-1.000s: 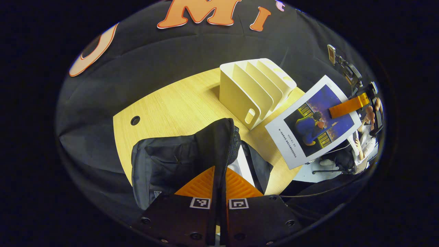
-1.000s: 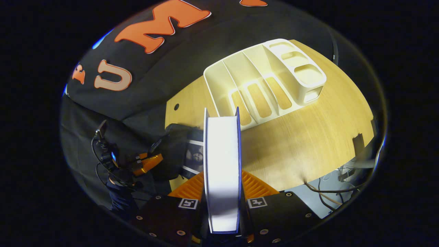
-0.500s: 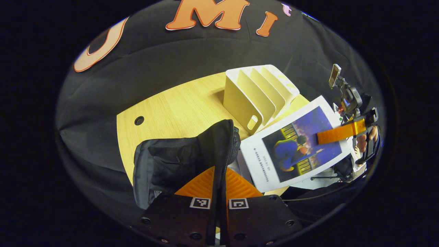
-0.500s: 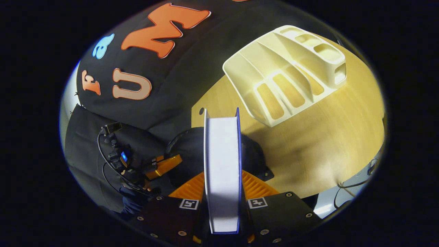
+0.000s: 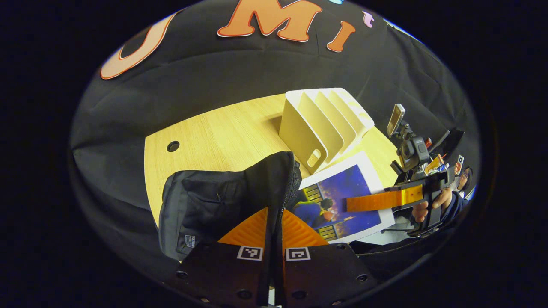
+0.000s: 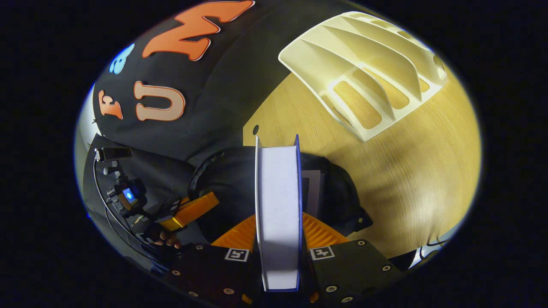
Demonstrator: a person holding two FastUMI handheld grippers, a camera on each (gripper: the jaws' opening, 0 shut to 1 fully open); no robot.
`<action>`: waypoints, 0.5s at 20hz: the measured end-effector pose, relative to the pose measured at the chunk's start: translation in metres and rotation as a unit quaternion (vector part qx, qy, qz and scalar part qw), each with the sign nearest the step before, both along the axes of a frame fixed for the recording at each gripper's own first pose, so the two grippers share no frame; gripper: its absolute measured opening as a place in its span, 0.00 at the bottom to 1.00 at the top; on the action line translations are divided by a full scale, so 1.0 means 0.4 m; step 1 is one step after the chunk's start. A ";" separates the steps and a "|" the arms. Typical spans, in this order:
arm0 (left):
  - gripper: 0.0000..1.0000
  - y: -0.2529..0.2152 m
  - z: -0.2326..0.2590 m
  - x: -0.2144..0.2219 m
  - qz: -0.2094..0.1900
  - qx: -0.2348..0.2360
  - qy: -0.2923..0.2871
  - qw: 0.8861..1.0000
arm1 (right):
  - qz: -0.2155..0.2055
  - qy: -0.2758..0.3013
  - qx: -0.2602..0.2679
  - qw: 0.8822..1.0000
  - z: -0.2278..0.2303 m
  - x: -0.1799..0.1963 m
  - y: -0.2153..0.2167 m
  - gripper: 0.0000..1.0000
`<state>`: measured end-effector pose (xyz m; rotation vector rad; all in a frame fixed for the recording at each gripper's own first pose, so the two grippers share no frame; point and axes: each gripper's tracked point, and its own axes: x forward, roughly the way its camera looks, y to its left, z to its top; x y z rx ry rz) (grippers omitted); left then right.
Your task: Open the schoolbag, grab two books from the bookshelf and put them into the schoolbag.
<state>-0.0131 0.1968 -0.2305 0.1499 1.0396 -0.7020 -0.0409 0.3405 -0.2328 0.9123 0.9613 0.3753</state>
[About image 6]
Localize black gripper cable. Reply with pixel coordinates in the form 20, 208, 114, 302
92, 158, 159, 257

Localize dark grey book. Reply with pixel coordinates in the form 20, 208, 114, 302
301, 169, 327, 219

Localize blue book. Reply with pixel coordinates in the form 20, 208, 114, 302
255, 135, 303, 292

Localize white bookshelf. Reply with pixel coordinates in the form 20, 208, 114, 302
278, 12, 449, 142

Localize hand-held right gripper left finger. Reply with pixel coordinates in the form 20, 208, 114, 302
165, 214, 262, 306

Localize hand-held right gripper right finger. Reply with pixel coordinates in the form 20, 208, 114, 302
300, 213, 403, 306

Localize black schoolbag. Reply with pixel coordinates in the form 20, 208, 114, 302
188, 147, 373, 244

